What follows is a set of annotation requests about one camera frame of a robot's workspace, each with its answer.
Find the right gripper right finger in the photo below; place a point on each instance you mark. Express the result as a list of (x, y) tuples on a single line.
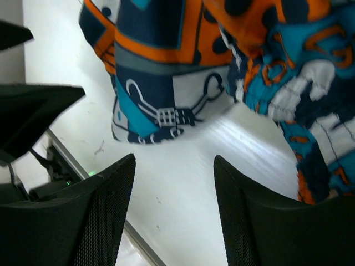
[(263, 227)]

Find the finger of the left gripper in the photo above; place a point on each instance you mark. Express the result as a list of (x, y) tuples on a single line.
[(12, 35), (27, 111)]

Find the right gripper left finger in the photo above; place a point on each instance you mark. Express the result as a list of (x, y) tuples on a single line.
[(49, 231)]

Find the colourful patterned shorts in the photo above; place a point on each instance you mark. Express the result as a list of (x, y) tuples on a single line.
[(175, 64)]

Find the aluminium table edge rail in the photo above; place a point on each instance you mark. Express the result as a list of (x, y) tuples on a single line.
[(109, 205)]

